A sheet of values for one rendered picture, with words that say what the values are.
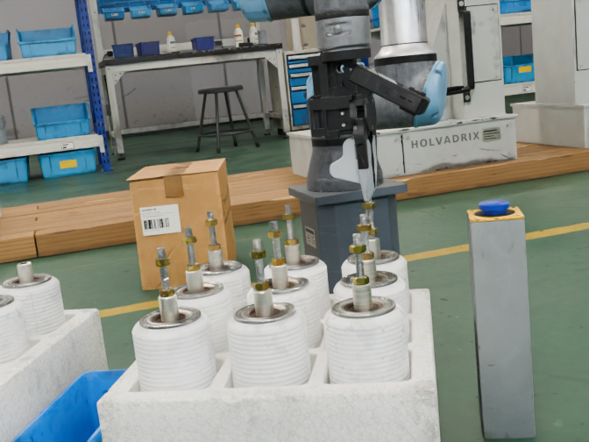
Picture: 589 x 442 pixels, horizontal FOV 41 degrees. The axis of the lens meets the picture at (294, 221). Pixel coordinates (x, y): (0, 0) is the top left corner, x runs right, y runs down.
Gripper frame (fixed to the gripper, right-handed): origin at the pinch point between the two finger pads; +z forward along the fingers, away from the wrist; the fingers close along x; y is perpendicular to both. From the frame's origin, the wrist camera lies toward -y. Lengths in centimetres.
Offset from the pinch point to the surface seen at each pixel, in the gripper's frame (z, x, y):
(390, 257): 9.7, 0.7, -2.0
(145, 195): 9, -74, 75
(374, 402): 18.6, 30.8, -4.4
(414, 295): 17.1, -4.9, -4.1
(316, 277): 11.5, 4.0, 8.3
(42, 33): -63, -392, 302
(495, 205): 2.3, 3.9, -17.2
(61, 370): 22, 14, 46
